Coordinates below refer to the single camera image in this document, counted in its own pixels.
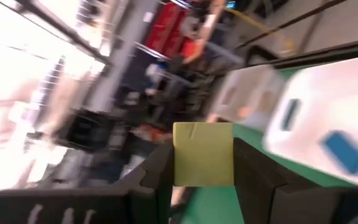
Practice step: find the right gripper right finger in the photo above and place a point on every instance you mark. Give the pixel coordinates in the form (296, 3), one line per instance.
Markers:
(253, 186)

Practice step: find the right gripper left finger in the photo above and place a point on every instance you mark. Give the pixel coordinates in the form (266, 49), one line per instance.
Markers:
(153, 202)

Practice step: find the yellow cube block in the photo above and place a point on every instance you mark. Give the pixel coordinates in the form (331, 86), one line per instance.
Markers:
(203, 155)

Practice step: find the long orange block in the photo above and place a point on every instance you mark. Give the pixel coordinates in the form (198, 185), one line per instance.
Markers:
(243, 112)

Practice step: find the blue wedge block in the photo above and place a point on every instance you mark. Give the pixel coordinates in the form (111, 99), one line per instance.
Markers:
(290, 114)

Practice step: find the blue rectangular block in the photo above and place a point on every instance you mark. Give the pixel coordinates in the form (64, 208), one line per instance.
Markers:
(345, 152)

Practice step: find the clear plastic bin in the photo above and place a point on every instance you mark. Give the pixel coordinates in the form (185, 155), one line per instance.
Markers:
(259, 81)

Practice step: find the white plastic bin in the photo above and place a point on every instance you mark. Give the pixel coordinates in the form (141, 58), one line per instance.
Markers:
(328, 99)

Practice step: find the red equipment cart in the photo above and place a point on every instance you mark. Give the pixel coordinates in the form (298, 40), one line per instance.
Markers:
(166, 31)

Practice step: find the black table frame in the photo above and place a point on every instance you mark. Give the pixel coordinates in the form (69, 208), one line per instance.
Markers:
(337, 53)

